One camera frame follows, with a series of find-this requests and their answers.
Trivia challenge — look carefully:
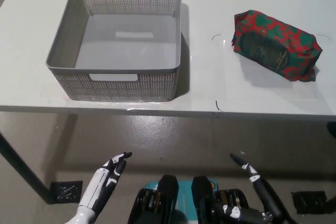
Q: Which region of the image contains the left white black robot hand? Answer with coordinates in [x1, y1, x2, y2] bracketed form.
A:
[78, 151, 133, 213]

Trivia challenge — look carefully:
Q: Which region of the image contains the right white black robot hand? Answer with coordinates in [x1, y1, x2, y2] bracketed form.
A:
[211, 152, 295, 224]

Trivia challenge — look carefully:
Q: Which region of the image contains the red green coffee bean bag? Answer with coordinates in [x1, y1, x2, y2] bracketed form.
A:
[230, 9, 323, 83]

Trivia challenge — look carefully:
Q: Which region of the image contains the black teal robot body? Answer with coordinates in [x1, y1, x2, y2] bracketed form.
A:
[128, 174, 254, 224]

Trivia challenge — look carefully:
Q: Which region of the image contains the black table leg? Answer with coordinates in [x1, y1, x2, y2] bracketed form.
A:
[0, 131, 57, 205]

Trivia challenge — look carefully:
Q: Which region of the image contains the grey perforated plastic basket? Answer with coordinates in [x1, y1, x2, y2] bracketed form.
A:
[45, 0, 182, 103]

